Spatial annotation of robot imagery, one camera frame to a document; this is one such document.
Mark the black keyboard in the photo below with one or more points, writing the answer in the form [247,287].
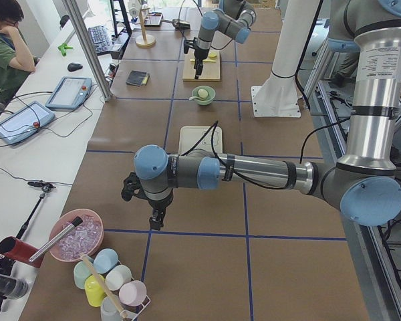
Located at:
[101,39]

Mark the grey folded cloth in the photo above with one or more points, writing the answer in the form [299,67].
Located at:
[137,78]

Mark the black glass rack tray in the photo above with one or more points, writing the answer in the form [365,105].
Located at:
[153,19]

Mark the light green bowl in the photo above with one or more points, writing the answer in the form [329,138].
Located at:
[209,99]

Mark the white steamed bun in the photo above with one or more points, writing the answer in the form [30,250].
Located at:
[203,93]

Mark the yellow cup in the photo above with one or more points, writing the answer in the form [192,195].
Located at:
[94,292]

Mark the green cup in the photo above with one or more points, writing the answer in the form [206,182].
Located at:
[80,273]

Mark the pink cup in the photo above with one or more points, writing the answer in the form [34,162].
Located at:
[133,293]

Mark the near teach pendant tablet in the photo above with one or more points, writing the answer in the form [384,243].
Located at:
[25,123]

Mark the teach pendant tablet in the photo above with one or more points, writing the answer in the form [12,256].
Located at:
[70,93]
[25,123]

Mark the green clamp tool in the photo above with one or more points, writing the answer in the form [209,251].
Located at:
[63,49]

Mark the person in green shirt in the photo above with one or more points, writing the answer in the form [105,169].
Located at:
[16,60]

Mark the pink bowl with ice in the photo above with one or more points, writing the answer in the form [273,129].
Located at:
[86,238]

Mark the black computer mouse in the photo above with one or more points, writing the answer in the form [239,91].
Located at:
[72,67]

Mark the black selfie stick tripod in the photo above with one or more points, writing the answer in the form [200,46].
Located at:
[46,187]

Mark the wooden mug tree stand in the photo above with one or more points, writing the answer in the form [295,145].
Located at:
[145,40]

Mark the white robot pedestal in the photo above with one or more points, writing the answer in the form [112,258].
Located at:
[277,97]

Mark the white cup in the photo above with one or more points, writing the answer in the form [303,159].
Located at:
[118,276]

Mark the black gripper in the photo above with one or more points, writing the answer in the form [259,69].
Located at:
[199,55]
[160,203]

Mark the far teach pendant tablet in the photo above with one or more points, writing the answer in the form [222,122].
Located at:
[70,93]

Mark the wooden stick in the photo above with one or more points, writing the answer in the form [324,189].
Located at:
[122,312]

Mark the white bear tray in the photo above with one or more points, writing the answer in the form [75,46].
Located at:
[190,135]

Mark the metal tube tool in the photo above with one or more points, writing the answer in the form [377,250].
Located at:
[47,246]

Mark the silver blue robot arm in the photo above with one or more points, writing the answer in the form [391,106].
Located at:
[232,18]
[361,184]

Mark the grey cup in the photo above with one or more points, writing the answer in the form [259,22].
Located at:
[108,311]

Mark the wooden cutting board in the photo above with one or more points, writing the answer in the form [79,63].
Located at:
[211,71]

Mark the red cylinder cup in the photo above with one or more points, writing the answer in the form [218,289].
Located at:
[19,250]

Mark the aluminium frame post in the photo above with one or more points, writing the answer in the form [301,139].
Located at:
[81,30]

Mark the blue cup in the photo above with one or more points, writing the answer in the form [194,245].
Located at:
[105,260]

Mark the yellow plastic knife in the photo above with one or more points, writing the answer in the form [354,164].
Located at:
[204,61]

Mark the metal scoop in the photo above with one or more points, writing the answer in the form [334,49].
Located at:
[178,24]

